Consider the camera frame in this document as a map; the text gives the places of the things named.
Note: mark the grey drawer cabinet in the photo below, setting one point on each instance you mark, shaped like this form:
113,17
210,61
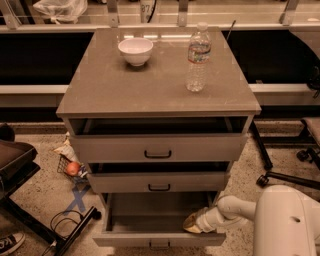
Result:
105,86

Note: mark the metal railing shelf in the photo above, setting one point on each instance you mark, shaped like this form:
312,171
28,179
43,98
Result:
17,14

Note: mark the snack bag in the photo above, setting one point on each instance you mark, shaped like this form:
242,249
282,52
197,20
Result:
67,150

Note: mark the clear plastic bag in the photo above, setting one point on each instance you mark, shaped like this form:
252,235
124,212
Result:
61,11

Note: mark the red apple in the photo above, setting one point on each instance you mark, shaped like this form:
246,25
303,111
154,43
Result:
73,168

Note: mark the black chair on left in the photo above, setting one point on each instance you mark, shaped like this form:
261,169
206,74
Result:
48,196

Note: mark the black wire basket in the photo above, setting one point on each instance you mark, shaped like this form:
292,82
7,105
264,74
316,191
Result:
80,178

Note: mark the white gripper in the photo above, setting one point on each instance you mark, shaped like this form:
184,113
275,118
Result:
204,221

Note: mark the clear plastic water bottle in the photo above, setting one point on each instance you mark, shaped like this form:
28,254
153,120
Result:
199,50

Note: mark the white ceramic bowl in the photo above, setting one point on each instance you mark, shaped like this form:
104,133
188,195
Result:
136,51

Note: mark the grey drawer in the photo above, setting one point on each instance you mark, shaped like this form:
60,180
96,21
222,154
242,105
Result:
158,177
160,140
154,220

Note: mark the black and white sneaker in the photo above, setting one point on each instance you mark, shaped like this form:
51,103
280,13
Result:
11,243

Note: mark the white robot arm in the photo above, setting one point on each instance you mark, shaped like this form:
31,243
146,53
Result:
286,221

